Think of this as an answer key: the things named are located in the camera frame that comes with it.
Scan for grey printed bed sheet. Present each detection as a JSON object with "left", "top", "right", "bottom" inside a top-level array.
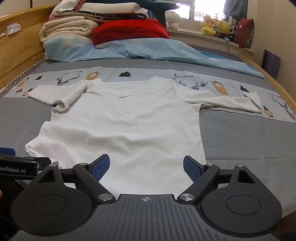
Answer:
[{"left": 0, "top": 56, "right": 296, "bottom": 218}]

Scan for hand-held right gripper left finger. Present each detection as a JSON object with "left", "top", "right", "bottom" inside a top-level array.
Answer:
[{"left": 32, "top": 154, "right": 116, "bottom": 204}]

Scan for white plush toy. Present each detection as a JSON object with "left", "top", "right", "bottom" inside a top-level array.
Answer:
[{"left": 165, "top": 10, "right": 181, "bottom": 30}]

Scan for tissue box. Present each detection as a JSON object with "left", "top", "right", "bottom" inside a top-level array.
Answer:
[{"left": 6, "top": 22, "right": 22, "bottom": 37}]

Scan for purple board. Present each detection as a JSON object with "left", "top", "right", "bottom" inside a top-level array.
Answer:
[{"left": 261, "top": 49, "right": 281, "bottom": 79}]

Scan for red blanket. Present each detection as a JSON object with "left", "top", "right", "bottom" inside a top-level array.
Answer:
[{"left": 92, "top": 19, "right": 170, "bottom": 45}]

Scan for window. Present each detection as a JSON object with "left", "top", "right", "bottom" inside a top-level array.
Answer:
[{"left": 148, "top": 0, "right": 228, "bottom": 22}]

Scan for light blue duvet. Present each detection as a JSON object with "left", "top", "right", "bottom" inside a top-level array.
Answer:
[{"left": 44, "top": 37, "right": 266, "bottom": 79}]

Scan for dark-trimmed folded blanket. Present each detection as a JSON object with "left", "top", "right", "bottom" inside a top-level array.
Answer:
[{"left": 49, "top": 9, "right": 149, "bottom": 23}]

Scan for red cushion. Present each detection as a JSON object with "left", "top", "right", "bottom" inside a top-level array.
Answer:
[{"left": 235, "top": 18, "right": 255, "bottom": 49}]

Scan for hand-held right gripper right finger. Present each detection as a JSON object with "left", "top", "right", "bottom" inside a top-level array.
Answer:
[{"left": 177, "top": 156, "right": 260, "bottom": 204}]

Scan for blue hanging cloth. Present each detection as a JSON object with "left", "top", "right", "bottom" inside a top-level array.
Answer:
[{"left": 223, "top": 0, "right": 248, "bottom": 22}]

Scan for yellow round-faced plush toy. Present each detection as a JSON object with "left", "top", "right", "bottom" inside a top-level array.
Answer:
[{"left": 215, "top": 20, "right": 232, "bottom": 35}]

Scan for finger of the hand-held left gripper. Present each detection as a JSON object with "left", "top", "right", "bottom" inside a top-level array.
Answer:
[{"left": 35, "top": 157, "right": 52, "bottom": 171}]

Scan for white t-shirt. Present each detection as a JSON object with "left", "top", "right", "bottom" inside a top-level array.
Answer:
[{"left": 25, "top": 77, "right": 264, "bottom": 197}]

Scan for wooden bed frame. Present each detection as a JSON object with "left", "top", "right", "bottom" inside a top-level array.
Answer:
[{"left": 0, "top": 5, "right": 296, "bottom": 130}]

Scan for white folded quilt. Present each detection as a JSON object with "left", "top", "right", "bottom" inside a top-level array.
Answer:
[{"left": 54, "top": 0, "right": 148, "bottom": 14}]

